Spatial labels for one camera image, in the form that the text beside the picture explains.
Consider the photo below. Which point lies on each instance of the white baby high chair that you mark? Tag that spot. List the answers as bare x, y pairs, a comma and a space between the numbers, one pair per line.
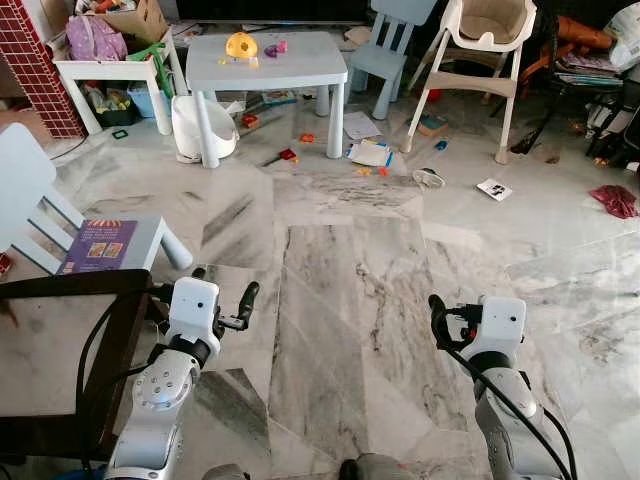
490, 30

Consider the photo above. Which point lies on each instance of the orange cushion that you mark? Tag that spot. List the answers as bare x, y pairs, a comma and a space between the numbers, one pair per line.
585, 33

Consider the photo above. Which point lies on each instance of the small white printed card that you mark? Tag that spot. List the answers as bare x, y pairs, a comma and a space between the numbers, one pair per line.
494, 189

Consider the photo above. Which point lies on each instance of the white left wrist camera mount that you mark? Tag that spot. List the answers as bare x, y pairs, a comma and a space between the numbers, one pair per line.
194, 308

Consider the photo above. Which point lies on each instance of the small red toy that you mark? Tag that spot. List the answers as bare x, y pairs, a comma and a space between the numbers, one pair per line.
285, 156

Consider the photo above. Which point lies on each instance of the small white side table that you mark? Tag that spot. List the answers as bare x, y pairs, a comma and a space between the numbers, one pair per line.
105, 70

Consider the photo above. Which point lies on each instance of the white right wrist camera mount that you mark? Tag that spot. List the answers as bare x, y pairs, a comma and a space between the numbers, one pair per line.
500, 328

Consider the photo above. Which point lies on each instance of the pink purple bag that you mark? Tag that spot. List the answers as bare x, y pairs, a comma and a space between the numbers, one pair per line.
95, 40

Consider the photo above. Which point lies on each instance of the brown cardboard box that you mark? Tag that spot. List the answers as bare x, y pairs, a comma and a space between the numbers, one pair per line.
140, 22

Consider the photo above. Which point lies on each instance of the white paper sheet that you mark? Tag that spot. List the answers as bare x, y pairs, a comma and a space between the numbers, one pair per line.
362, 126

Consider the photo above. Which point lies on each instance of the grey robot foot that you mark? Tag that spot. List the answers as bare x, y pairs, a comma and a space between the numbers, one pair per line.
378, 468

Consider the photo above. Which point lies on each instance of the white plastic potty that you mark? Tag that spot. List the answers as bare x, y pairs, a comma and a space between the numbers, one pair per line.
190, 125

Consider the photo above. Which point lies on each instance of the purple picture book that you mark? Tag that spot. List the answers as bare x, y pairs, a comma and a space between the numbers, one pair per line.
100, 245

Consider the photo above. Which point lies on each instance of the small thick book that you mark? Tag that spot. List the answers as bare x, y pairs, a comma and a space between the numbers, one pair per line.
433, 125

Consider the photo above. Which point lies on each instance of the light blue child chair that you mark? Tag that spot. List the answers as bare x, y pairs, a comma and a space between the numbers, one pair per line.
385, 55
25, 180

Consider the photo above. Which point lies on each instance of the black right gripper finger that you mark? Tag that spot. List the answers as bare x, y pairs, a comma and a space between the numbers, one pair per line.
438, 315

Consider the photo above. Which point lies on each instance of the black metal rack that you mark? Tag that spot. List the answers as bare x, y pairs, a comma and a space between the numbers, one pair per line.
600, 100

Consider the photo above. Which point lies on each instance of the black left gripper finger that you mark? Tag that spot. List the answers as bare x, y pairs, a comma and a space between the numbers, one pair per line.
198, 274
250, 298

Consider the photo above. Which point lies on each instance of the light blue storage bin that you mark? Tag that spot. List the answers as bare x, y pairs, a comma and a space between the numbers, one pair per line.
146, 102

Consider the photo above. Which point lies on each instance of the yellow round toy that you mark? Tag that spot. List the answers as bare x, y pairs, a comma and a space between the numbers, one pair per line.
241, 45

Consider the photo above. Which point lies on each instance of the dark wooden marble-top table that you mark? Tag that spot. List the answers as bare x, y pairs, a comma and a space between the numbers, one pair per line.
60, 340

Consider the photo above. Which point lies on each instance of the clear plastic cup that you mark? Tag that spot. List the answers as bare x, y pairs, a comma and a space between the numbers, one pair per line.
429, 178

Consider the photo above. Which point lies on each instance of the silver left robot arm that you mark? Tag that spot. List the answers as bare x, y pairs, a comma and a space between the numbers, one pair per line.
160, 390

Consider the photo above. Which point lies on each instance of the black tv cabinet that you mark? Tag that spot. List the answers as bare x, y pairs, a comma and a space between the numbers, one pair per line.
270, 10

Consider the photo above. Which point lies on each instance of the white blue booklet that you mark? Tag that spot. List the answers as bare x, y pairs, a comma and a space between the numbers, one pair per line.
370, 153

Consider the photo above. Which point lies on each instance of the light blue kids table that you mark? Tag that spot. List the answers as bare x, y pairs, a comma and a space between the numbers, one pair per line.
265, 62

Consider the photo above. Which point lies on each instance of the small pink toy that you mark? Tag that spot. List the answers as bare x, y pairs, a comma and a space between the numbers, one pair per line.
277, 47

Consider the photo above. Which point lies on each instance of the red brick pattern panel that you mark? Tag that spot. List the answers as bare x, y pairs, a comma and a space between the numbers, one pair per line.
35, 70

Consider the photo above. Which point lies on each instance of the small orange toy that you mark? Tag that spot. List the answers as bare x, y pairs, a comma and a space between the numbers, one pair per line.
308, 137

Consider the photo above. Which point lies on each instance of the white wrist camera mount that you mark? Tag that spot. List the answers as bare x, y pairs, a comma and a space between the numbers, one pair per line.
194, 308
500, 328

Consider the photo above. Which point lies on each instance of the dark red cloth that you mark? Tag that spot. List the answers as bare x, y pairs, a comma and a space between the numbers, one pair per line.
615, 200

